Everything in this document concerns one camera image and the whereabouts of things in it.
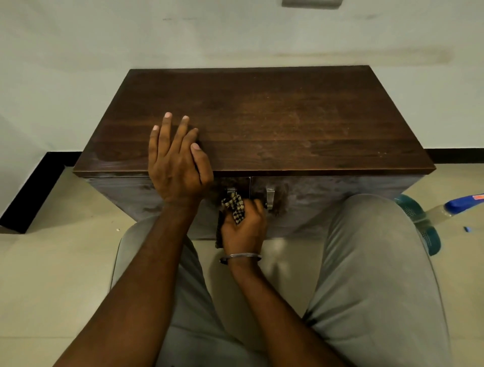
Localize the dark wooden cabinet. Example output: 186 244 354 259
72 65 437 241

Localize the person's right forearm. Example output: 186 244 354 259
228 258 349 367

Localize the black skirting board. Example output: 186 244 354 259
0 148 484 235

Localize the teal plastic basket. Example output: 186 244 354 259
393 193 442 258

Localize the small white wall socket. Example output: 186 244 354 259
280 0 344 10

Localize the person's left leg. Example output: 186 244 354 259
110 214 266 367

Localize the person's right leg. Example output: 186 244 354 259
302 193 453 367

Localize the person's left hand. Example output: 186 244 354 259
147 111 215 208

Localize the checkered cloth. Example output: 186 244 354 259
214 192 247 250

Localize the person's left forearm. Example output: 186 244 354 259
52 199 204 367

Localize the silver bangle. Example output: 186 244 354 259
219 252 263 266

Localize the blue-capped spray bottle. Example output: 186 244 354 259
415 193 484 224

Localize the person's leg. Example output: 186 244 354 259
110 214 266 367
302 193 453 367

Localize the person's right hand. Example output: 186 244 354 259
220 198 269 259

